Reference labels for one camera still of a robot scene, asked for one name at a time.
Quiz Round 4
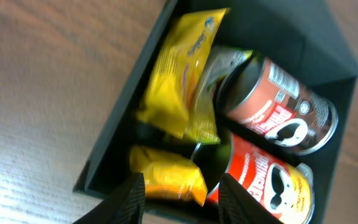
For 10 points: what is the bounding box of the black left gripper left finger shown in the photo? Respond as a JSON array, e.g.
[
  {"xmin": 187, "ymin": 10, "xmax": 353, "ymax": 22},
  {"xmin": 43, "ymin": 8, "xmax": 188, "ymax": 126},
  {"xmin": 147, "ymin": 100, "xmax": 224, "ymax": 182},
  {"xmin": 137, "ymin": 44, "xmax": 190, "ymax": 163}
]
[{"xmin": 73, "ymin": 173, "xmax": 145, "ymax": 224}]

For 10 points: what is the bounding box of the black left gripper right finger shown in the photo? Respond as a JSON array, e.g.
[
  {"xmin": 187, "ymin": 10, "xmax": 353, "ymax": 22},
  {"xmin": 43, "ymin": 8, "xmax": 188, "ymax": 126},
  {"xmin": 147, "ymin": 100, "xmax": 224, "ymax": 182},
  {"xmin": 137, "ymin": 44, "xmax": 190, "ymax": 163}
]
[{"xmin": 218, "ymin": 174, "xmax": 282, "ymax": 224}]

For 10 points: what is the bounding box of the orange snack packet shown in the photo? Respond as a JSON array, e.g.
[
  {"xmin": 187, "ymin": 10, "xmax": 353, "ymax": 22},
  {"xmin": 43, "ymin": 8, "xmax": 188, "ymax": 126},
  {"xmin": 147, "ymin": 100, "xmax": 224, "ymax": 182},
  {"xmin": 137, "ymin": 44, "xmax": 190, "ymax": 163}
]
[{"xmin": 129, "ymin": 146, "xmax": 208, "ymax": 206}]

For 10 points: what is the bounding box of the red Pringles can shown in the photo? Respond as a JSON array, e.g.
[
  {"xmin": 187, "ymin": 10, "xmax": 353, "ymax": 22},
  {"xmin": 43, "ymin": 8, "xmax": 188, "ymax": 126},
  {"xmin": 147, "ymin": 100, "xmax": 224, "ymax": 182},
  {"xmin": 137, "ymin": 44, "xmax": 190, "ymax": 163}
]
[{"xmin": 191, "ymin": 131, "xmax": 314, "ymax": 223}]

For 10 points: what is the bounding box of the green yellow snack packet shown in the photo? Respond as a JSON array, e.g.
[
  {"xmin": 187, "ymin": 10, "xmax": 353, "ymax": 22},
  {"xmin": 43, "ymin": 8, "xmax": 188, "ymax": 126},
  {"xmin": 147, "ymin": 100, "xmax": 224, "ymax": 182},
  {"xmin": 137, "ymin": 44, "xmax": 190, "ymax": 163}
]
[{"xmin": 183, "ymin": 45, "xmax": 252, "ymax": 144}]

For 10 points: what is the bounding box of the brown Pringles can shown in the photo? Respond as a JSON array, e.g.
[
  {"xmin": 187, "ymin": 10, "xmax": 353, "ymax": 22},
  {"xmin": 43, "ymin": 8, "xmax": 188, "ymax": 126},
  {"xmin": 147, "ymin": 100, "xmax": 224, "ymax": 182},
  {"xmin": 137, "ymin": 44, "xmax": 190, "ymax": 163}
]
[{"xmin": 216, "ymin": 55, "xmax": 339, "ymax": 156}]

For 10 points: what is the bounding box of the black gift box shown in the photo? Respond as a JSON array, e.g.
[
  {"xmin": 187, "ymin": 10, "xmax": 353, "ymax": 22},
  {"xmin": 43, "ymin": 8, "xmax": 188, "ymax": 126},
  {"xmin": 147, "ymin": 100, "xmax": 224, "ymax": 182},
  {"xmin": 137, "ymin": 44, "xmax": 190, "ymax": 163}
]
[{"xmin": 74, "ymin": 0, "xmax": 358, "ymax": 223}]

